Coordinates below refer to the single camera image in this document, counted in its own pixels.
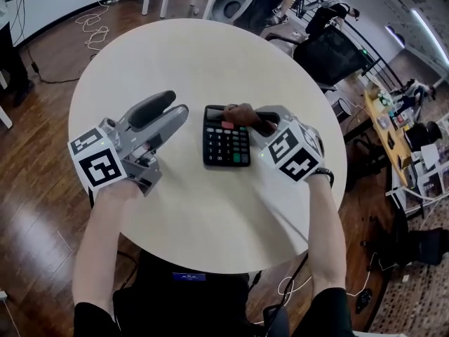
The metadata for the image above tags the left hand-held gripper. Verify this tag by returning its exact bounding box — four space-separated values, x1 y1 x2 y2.
68 89 189 198

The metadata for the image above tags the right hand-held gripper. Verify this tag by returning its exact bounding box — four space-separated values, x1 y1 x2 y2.
248 105 324 183

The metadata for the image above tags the brown cloth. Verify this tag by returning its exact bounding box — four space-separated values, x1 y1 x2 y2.
222 103 262 130

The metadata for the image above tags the black calculator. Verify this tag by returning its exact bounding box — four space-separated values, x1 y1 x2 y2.
202 104 252 168

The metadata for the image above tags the person's left forearm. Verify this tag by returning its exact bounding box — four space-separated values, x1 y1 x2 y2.
72 179 141 310

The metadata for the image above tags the person's right forearm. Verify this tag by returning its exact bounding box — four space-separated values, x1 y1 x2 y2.
305 168 348 300

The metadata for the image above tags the metal trash bin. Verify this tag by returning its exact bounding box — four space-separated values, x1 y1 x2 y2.
331 96 352 119

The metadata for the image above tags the black wristband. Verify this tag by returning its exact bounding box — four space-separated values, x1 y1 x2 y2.
314 166 335 189

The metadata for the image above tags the black mesh office chair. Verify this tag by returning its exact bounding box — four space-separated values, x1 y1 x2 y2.
264 25 369 87

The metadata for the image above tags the potted white flower plant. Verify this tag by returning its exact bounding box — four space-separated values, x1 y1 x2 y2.
376 88 394 107

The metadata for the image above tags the yellow oval table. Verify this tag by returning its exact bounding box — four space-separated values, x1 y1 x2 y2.
345 88 415 192

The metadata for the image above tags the black metal railing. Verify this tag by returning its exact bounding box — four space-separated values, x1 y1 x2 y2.
297 0 404 87

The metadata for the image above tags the white metal shelf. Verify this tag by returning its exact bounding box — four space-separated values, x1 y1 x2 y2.
385 112 449 220

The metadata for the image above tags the black headrest office chair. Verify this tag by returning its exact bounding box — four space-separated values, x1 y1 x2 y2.
403 120 443 153

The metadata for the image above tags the blue badge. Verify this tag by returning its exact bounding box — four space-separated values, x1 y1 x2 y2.
172 272 207 282

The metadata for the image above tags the long fluorescent light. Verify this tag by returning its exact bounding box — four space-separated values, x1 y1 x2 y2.
412 8 449 65

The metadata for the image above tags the person's black shirt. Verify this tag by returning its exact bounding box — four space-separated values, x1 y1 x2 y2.
72 249 355 337

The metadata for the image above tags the black battery pack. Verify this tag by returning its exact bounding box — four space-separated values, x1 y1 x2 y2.
262 305 290 337

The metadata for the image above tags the black power strip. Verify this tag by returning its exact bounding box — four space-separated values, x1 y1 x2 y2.
354 288 374 315

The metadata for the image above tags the coiled white cable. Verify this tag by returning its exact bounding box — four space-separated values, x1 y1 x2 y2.
75 1 110 52

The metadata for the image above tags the black adapter cable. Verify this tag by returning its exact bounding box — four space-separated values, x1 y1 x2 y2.
20 44 83 84

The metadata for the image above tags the white frame desk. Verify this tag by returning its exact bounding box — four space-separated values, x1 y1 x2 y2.
0 70 14 129

